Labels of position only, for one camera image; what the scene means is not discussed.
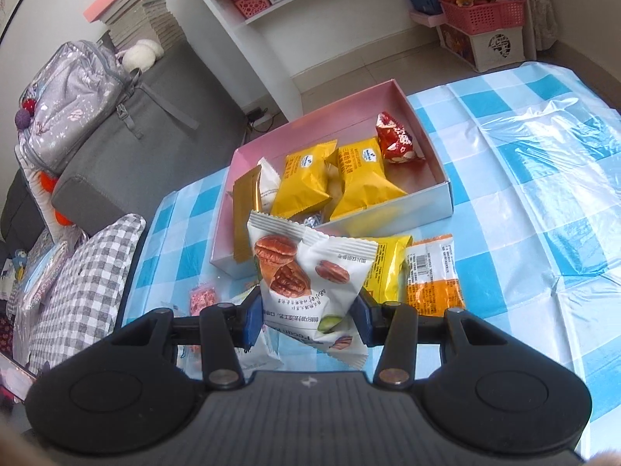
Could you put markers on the gold snack bar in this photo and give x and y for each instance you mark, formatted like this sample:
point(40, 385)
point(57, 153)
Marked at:
point(246, 213)

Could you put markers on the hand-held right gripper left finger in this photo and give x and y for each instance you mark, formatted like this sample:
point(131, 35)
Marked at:
point(248, 323)

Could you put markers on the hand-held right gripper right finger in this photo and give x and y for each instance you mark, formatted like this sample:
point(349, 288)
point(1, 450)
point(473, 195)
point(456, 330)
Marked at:
point(365, 323)

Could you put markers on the small white snack packet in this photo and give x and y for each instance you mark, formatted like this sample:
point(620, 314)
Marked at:
point(269, 184)

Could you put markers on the grey sofa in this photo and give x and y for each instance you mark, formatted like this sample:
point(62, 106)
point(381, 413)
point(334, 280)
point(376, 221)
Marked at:
point(145, 155)

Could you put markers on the large pink basket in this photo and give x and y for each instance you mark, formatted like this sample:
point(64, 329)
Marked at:
point(485, 17)

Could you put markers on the red snack packet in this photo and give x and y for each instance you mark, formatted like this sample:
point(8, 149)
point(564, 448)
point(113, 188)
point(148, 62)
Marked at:
point(395, 141)

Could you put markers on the pink tray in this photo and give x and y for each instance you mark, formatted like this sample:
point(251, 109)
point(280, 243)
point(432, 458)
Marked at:
point(429, 18)

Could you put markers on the orange snack packet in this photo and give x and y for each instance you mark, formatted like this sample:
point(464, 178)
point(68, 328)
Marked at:
point(436, 291)

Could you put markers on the pink cardboard box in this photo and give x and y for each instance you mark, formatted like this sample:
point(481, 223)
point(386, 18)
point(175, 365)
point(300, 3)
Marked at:
point(412, 206)

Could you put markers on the grey printed backpack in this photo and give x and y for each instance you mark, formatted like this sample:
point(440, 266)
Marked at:
point(73, 102)

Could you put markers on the white pecan packet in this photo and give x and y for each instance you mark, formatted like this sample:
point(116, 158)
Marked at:
point(301, 272)

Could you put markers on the yellow snack packet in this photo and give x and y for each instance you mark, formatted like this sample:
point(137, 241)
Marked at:
point(301, 179)
point(364, 179)
point(388, 272)

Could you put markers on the pink snack packet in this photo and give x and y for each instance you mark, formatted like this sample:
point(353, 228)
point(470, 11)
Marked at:
point(203, 299)

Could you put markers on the white lace curtain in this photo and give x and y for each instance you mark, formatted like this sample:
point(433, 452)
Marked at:
point(543, 5)

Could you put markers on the blue checked tablecloth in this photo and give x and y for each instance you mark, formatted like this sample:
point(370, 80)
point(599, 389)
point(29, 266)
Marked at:
point(509, 179)

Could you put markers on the white storage box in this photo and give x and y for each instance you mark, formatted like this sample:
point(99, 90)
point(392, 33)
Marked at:
point(495, 48)

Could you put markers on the orange plush toy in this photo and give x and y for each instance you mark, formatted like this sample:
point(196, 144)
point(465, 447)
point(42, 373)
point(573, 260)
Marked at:
point(48, 182)

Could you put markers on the small pink basket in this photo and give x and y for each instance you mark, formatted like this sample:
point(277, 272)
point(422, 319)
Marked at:
point(252, 5)

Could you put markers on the black picture frame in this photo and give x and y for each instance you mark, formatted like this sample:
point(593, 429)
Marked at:
point(12, 9)

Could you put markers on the white plush toy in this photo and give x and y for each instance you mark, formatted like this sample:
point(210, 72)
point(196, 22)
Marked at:
point(140, 54)

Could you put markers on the blue box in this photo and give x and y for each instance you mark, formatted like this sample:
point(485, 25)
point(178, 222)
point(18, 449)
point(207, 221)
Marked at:
point(424, 0)

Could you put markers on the stack of books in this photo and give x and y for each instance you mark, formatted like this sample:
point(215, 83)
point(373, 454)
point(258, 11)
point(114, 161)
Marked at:
point(145, 14)

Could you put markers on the grey checked pillow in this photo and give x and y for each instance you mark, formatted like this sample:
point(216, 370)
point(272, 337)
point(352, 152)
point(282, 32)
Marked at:
point(87, 291)

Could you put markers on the white bookshelf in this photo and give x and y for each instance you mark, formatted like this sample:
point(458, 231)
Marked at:
point(339, 39)

